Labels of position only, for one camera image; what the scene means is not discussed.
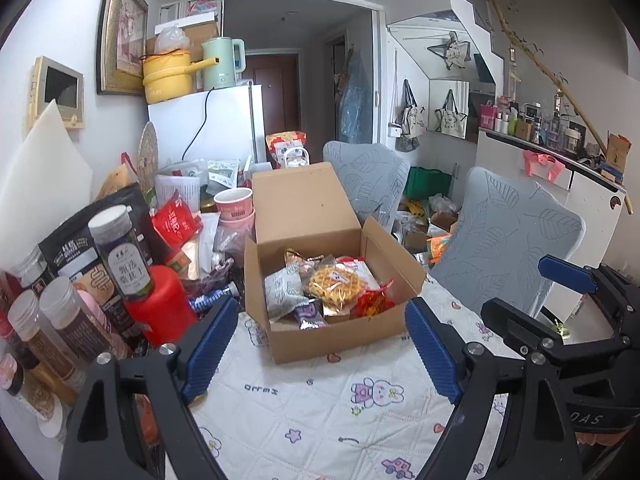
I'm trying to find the beige wall intercom panel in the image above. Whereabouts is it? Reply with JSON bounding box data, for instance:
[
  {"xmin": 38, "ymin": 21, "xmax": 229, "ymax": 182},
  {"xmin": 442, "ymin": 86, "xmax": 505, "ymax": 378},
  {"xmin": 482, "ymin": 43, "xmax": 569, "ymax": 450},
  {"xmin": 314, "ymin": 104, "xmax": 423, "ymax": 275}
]
[{"xmin": 27, "ymin": 56, "xmax": 86, "ymax": 131}]

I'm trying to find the white mini fridge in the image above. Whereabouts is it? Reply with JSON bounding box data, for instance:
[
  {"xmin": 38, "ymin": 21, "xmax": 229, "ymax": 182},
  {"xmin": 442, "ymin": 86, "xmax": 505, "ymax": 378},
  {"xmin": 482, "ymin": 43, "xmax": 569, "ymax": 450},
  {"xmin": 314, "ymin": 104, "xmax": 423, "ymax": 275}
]
[{"xmin": 147, "ymin": 84, "xmax": 267, "ymax": 176}]

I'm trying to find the black power cable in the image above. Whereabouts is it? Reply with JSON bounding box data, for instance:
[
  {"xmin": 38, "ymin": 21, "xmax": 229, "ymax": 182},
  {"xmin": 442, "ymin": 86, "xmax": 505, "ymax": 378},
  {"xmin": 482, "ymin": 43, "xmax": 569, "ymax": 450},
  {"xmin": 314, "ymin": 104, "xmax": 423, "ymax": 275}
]
[{"xmin": 182, "ymin": 89, "xmax": 211, "ymax": 161}]

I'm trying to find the cream tote bag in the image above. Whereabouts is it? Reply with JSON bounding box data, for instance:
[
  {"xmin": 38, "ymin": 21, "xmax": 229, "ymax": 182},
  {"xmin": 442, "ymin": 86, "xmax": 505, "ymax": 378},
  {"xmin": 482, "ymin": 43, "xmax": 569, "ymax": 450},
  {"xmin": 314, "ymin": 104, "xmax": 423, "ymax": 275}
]
[
  {"xmin": 434, "ymin": 89, "xmax": 471, "ymax": 138},
  {"xmin": 400, "ymin": 80, "xmax": 429, "ymax": 138}
]

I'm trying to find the green bin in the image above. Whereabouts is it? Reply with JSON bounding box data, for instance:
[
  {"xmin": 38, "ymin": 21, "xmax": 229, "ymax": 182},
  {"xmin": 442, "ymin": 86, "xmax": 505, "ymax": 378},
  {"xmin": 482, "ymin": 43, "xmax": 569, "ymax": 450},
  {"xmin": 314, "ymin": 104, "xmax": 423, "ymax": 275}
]
[{"xmin": 405, "ymin": 166, "xmax": 453, "ymax": 201}]

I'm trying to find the yellow pot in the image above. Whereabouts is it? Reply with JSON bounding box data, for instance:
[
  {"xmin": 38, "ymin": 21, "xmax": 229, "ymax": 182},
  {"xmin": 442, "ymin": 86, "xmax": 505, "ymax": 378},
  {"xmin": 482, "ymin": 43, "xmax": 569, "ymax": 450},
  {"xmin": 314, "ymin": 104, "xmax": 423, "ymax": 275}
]
[{"xmin": 142, "ymin": 49, "xmax": 221, "ymax": 103}]

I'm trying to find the red candy bag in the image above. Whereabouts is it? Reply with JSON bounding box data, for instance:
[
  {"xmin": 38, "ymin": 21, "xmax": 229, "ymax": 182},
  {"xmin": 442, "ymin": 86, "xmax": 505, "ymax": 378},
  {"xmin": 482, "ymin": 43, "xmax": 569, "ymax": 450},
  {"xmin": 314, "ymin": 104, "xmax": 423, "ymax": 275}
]
[{"xmin": 350, "ymin": 280, "xmax": 396, "ymax": 318}]

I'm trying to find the pink ribbon bow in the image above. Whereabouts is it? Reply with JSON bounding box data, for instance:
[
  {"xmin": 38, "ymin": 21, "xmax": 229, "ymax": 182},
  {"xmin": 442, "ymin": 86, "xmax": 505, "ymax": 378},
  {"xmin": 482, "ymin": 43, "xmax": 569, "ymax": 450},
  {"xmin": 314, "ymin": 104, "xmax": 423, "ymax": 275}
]
[{"xmin": 521, "ymin": 150, "xmax": 568, "ymax": 183}]

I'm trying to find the tote bag on star frame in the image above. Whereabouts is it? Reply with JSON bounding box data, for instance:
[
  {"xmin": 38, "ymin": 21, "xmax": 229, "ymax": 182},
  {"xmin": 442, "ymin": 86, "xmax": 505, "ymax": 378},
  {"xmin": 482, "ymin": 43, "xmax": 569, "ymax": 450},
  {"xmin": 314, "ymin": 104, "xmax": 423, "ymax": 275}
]
[{"xmin": 427, "ymin": 31, "xmax": 473, "ymax": 71}]

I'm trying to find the white cabinet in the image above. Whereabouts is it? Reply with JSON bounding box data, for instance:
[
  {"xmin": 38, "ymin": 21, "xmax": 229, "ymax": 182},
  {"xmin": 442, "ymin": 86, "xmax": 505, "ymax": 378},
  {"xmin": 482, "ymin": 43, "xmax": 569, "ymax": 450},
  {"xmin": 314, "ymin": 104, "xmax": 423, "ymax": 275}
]
[{"xmin": 475, "ymin": 127, "xmax": 628, "ymax": 311}]

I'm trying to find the white paper bag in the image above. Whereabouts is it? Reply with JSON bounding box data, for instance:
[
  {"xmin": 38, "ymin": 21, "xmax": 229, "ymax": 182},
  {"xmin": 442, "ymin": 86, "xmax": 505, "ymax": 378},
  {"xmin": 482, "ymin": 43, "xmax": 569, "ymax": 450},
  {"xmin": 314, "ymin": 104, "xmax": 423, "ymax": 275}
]
[{"xmin": 155, "ymin": 175, "xmax": 201, "ymax": 213}]

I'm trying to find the red foil packet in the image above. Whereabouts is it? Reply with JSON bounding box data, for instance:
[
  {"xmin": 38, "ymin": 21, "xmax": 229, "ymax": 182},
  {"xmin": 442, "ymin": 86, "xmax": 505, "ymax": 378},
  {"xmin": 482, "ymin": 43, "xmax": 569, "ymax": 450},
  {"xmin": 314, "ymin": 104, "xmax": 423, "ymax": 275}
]
[{"xmin": 151, "ymin": 195, "xmax": 203, "ymax": 251}]

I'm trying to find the green electric kettle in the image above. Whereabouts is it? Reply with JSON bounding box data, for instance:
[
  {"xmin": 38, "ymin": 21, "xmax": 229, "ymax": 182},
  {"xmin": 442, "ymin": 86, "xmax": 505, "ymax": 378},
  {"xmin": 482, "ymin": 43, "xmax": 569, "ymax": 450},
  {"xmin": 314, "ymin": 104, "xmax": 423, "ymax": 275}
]
[{"xmin": 201, "ymin": 36, "xmax": 247, "ymax": 92}]

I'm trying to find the grey leaf pattern chair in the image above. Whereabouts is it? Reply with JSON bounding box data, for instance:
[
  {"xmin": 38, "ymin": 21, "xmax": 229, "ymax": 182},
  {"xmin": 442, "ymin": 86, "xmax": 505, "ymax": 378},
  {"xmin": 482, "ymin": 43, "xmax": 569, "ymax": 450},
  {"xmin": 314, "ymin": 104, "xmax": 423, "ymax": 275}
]
[
  {"xmin": 430, "ymin": 166, "xmax": 587, "ymax": 318},
  {"xmin": 322, "ymin": 141, "xmax": 411, "ymax": 233}
]

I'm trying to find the brown door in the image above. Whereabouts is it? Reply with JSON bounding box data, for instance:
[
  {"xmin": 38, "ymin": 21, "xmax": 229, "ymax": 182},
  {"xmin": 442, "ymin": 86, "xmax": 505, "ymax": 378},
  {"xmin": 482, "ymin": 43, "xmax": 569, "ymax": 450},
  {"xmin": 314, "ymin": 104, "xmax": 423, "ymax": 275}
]
[{"xmin": 245, "ymin": 52, "xmax": 301, "ymax": 136}]

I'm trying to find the clear pinecone print packet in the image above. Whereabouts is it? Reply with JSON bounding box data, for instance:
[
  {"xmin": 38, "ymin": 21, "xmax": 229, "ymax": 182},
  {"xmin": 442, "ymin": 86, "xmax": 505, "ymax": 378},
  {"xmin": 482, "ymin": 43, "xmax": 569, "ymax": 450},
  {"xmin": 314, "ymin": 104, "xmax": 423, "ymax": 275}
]
[{"xmin": 264, "ymin": 266, "xmax": 307, "ymax": 323}]

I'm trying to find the pink paper cup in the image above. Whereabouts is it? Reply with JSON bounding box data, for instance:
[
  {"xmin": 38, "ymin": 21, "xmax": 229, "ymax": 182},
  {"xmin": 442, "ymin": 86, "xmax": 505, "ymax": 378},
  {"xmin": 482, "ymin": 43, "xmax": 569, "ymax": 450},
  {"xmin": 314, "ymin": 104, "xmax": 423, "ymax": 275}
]
[
  {"xmin": 214, "ymin": 187, "xmax": 255, "ymax": 222},
  {"xmin": 219, "ymin": 215, "xmax": 256, "ymax": 242}
]

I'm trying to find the blue plastic bag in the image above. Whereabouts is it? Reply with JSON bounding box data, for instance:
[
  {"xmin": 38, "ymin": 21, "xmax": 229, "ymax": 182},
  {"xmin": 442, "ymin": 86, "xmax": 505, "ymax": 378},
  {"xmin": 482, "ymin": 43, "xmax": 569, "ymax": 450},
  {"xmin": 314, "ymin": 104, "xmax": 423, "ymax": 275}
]
[{"xmin": 337, "ymin": 50, "xmax": 375, "ymax": 143}]

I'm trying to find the group of clear plastic jars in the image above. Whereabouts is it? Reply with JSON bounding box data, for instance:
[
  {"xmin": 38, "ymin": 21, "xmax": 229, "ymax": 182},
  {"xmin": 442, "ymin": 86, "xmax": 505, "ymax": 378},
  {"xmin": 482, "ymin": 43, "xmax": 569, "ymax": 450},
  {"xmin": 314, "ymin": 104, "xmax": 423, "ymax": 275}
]
[{"xmin": 0, "ymin": 245, "xmax": 126, "ymax": 421}]

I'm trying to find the white foam board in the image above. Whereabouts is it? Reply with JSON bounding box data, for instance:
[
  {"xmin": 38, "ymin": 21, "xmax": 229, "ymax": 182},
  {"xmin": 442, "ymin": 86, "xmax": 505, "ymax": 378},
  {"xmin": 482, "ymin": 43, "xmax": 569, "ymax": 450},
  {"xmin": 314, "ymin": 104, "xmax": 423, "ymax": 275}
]
[{"xmin": 0, "ymin": 100, "xmax": 95, "ymax": 266}]

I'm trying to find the jar with dark label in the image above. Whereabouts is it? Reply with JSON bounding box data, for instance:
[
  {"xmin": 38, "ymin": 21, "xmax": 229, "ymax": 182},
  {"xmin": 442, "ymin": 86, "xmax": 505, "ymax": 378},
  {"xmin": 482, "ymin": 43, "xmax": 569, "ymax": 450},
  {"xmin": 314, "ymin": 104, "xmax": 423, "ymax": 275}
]
[{"xmin": 88, "ymin": 205, "xmax": 155, "ymax": 303}]

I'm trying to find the silver purple snack packet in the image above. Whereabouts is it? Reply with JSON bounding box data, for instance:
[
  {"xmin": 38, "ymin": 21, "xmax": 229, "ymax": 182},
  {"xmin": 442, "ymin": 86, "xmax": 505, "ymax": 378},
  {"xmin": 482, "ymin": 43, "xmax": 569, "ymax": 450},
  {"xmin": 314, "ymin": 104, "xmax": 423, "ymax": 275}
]
[{"xmin": 294, "ymin": 302, "xmax": 331, "ymax": 331}]

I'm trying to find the red white snack packet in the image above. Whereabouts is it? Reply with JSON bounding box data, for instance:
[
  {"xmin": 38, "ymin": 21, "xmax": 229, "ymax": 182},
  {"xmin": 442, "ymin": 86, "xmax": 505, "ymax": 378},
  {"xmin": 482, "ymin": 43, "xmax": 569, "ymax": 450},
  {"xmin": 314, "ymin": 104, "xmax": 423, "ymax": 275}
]
[{"xmin": 335, "ymin": 256, "xmax": 376, "ymax": 281}]

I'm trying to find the gold framed picture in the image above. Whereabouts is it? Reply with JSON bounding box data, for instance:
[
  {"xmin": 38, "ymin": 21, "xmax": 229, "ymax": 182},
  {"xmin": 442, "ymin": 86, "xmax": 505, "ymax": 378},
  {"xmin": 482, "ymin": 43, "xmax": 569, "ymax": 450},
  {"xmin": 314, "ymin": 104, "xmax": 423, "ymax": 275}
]
[{"xmin": 96, "ymin": 0, "xmax": 150, "ymax": 97}]

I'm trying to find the red plastic canister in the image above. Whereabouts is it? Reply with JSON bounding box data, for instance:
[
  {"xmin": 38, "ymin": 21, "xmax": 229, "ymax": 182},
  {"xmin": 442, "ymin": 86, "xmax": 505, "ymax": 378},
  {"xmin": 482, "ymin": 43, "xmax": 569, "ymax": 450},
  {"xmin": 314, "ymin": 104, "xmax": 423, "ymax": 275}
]
[{"xmin": 125, "ymin": 265, "xmax": 200, "ymax": 346}]

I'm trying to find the cardboard box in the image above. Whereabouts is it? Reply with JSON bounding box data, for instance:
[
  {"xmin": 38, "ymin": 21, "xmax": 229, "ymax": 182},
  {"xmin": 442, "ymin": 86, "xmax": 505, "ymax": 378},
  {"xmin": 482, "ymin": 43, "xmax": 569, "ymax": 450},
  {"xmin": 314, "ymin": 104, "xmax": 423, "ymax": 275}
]
[{"xmin": 244, "ymin": 162, "xmax": 427, "ymax": 365}]

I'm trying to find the clear plastic bag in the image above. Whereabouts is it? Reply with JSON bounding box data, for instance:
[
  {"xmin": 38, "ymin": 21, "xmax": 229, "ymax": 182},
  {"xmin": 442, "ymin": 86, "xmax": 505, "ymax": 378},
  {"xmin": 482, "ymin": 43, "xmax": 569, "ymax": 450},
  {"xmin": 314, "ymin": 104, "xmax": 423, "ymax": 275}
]
[{"xmin": 154, "ymin": 25, "xmax": 188, "ymax": 56}]

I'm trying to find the waffle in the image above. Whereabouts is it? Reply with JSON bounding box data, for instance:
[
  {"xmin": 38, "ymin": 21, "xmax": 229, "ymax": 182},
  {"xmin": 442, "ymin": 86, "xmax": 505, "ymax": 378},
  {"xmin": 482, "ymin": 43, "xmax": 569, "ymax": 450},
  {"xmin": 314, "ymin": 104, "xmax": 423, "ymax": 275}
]
[{"xmin": 302, "ymin": 262, "xmax": 381, "ymax": 318}]

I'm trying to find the round woven mat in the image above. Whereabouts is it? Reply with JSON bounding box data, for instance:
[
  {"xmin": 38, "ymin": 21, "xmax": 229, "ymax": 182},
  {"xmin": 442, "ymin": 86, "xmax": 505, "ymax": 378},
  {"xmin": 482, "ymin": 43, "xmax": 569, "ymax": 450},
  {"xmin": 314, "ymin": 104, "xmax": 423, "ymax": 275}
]
[{"xmin": 137, "ymin": 121, "xmax": 160, "ymax": 196}]

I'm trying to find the row of cosmetic bottles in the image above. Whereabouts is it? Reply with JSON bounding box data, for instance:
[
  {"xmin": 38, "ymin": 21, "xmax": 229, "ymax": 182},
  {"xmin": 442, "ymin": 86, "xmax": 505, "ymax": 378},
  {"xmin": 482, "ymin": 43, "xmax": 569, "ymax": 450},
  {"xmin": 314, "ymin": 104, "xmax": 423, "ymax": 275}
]
[{"xmin": 479, "ymin": 95, "xmax": 601, "ymax": 161}]

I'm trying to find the black stand-up pouch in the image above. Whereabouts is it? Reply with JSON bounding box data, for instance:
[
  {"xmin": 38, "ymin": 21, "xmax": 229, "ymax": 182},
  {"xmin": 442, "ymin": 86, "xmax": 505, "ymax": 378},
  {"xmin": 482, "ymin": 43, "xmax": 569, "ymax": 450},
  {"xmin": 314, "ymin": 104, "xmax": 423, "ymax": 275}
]
[{"xmin": 37, "ymin": 182, "xmax": 166, "ymax": 301}]

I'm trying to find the red snack bag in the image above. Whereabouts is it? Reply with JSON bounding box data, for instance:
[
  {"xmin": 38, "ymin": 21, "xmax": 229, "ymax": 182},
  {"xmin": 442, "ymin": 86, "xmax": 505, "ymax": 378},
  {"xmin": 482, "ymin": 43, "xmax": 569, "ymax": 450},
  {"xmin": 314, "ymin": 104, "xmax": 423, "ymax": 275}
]
[{"xmin": 265, "ymin": 131, "xmax": 308, "ymax": 166}]

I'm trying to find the brown storage carton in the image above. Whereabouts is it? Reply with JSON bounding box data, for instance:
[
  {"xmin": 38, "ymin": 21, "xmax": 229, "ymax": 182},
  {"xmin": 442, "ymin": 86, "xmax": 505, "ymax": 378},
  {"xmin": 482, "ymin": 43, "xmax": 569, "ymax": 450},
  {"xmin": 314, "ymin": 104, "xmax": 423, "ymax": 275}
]
[{"xmin": 145, "ymin": 20, "xmax": 221, "ymax": 56}]

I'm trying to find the pink bottle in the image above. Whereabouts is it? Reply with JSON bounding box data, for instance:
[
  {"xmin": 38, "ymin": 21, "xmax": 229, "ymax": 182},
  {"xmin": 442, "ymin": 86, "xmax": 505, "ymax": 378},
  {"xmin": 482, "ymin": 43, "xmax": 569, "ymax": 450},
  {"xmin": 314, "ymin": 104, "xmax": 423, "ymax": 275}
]
[{"xmin": 82, "ymin": 292, "xmax": 126, "ymax": 356}]

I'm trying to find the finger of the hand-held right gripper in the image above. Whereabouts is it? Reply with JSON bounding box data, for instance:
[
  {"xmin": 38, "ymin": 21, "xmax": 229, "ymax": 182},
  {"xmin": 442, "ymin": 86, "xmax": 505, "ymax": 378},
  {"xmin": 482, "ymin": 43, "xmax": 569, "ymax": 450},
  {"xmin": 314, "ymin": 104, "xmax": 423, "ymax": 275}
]
[
  {"xmin": 480, "ymin": 298, "xmax": 634, "ymax": 379},
  {"xmin": 538, "ymin": 255, "xmax": 629, "ymax": 307}
]

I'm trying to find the bamboo pole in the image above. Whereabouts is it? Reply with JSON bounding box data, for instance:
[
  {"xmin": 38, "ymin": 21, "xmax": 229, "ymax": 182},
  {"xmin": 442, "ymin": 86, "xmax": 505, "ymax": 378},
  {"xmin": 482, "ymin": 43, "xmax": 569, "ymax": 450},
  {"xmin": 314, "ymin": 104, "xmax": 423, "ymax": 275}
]
[{"xmin": 482, "ymin": 0, "xmax": 608, "ymax": 151}]

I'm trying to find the printed quilted tablecloth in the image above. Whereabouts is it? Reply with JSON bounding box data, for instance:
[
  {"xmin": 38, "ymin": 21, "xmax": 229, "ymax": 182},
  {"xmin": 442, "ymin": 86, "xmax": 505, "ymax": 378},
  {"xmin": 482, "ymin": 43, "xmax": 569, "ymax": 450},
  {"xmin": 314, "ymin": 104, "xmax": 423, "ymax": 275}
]
[{"xmin": 135, "ymin": 275, "xmax": 551, "ymax": 480}]

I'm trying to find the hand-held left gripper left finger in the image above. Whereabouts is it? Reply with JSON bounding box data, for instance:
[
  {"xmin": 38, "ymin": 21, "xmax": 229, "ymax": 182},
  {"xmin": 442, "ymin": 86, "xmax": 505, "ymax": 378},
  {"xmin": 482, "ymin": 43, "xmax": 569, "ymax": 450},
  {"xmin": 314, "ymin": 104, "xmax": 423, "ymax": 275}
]
[{"xmin": 59, "ymin": 295, "xmax": 240, "ymax": 480}]

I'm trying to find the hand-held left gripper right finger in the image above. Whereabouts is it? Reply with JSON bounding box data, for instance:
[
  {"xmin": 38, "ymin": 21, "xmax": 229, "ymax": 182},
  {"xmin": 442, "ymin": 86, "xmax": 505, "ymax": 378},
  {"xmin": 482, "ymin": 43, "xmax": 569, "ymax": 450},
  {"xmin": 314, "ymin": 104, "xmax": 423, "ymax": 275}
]
[{"xmin": 404, "ymin": 298, "xmax": 586, "ymax": 480}]

